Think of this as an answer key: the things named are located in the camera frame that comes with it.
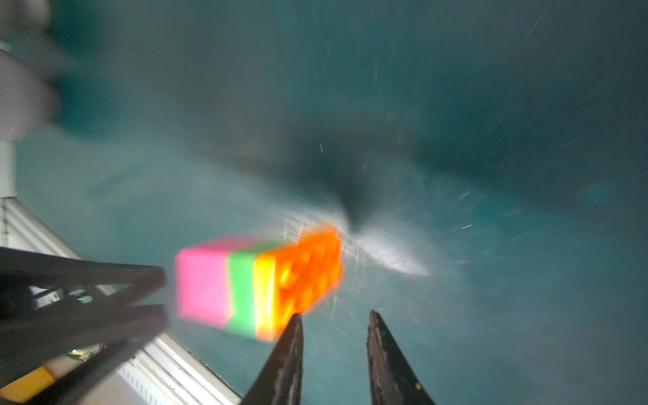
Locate yellow bucket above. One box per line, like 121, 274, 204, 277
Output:
1, 367, 56, 403

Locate orange long lego brick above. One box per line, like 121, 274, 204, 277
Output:
253, 227, 344, 342

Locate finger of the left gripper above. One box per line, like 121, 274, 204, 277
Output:
1, 305, 168, 404
1, 247, 166, 304

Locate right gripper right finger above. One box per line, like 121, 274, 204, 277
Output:
367, 310, 435, 405

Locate magenta lego brick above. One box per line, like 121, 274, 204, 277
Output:
175, 237, 260, 329

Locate green square lego brick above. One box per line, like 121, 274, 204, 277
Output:
225, 240, 280, 339

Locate aluminium front rail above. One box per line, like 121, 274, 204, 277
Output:
1, 198, 240, 404

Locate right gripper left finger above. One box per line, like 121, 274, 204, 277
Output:
240, 314, 304, 405

